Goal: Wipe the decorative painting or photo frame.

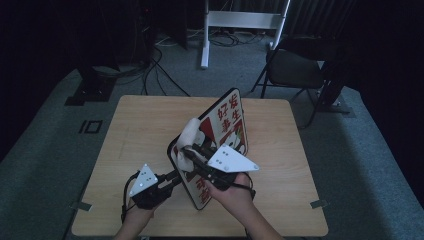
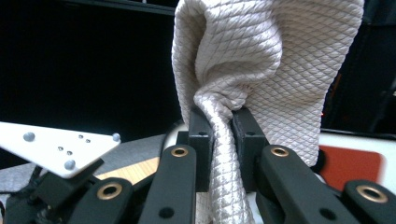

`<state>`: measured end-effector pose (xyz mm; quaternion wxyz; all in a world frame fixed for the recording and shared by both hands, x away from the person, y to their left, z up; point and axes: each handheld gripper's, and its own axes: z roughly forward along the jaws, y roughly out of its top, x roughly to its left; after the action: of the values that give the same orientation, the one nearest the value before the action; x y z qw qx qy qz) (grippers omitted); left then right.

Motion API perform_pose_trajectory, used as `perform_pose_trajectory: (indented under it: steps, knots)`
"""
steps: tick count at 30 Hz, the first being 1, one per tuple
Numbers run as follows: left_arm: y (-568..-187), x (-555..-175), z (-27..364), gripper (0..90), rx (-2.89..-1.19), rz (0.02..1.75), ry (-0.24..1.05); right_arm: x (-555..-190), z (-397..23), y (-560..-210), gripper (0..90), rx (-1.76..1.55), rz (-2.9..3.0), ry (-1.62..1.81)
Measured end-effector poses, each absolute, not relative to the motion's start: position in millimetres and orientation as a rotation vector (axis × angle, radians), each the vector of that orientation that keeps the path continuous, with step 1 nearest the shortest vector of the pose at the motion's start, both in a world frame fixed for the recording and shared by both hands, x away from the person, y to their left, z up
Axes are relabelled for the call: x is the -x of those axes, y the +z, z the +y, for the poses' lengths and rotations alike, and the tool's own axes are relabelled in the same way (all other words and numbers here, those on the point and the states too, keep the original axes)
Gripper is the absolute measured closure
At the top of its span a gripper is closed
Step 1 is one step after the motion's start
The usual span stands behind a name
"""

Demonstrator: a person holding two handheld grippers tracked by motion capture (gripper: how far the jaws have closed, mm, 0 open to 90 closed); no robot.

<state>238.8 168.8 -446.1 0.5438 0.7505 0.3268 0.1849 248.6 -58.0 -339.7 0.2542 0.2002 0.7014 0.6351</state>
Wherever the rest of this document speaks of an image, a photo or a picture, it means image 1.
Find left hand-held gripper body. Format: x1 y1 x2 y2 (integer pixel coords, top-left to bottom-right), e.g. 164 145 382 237
128 162 175 211

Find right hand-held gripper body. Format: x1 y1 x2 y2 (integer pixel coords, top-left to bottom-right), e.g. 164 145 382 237
196 143 261 192

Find grey cloth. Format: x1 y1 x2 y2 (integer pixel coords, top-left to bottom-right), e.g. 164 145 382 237
175 117 207 174

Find panda picture board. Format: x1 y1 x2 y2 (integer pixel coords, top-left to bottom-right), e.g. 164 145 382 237
167 87 250 211

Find person's left hand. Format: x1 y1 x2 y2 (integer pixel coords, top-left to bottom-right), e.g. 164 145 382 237
120 199 159 229

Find person's right hand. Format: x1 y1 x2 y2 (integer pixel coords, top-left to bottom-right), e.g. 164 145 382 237
204 172 257 217

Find grey tape piece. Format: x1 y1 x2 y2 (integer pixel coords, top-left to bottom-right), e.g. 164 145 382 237
309 198 329 210
70 201 93 212

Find black stand with base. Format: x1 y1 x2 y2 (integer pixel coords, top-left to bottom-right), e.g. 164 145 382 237
64 49 118 107

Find black folding chair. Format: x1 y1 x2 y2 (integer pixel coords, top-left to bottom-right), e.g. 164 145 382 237
250 36 327 130

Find black metal stand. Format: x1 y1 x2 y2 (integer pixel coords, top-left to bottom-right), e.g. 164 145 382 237
313 49 352 116

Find dark curtain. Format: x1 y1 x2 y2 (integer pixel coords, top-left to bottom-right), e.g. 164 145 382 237
287 0 356 41

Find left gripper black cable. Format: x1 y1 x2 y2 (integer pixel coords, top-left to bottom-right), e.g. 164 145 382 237
120 170 141 224

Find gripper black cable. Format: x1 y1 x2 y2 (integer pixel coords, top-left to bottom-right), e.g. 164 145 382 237
233 171 258 240
120 170 141 224

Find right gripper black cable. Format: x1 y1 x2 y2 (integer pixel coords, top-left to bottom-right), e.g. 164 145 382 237
233 171 258 240

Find black floor cables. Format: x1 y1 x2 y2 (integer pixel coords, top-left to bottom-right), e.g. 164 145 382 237
141 43 192 98

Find bundle of floor cables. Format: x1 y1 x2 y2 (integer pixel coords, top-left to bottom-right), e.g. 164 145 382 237
208 29 266 48

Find white metal stand frame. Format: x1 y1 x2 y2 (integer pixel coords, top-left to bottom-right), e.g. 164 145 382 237
200 0 292 70

